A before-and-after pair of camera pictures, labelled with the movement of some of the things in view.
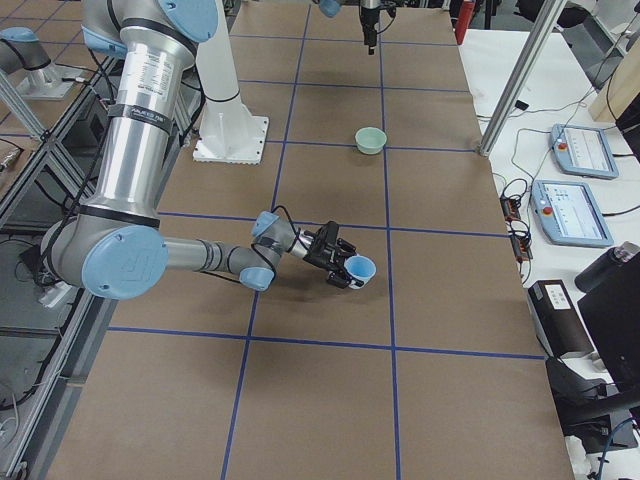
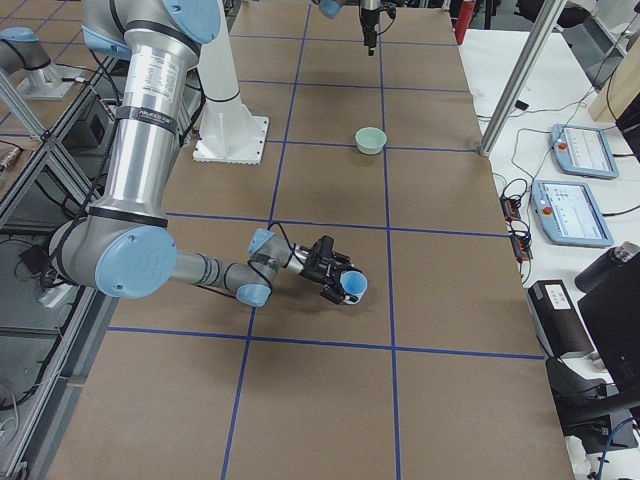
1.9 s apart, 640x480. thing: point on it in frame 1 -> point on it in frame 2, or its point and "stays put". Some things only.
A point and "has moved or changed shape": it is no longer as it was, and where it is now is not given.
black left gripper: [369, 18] stays put
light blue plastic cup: [360, 270] has moved or changed shape
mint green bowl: [370, 140] stays put
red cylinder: [464, 17] stays put
